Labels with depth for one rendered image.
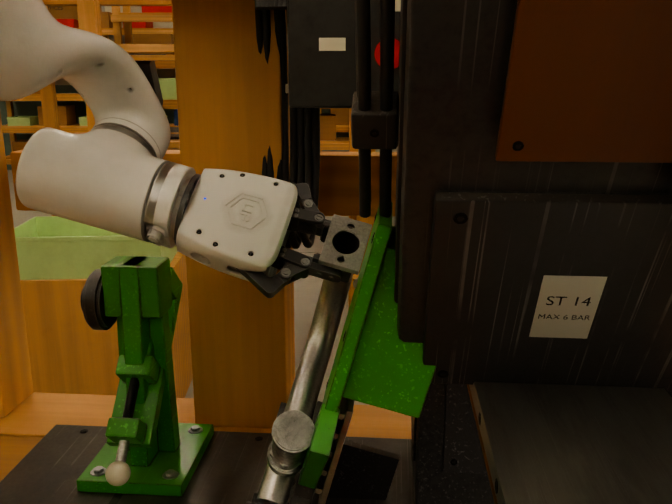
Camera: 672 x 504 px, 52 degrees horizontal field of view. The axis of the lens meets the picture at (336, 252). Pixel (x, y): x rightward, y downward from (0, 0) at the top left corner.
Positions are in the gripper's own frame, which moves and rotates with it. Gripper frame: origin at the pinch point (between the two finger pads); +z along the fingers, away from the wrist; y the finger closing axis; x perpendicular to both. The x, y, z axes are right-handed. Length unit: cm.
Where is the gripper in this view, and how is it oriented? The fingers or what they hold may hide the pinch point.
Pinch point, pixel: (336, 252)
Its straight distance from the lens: 68.8
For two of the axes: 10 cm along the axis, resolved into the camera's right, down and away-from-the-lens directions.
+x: -1.2, 4.7, 8.8
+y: 2.4, -8.4, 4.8
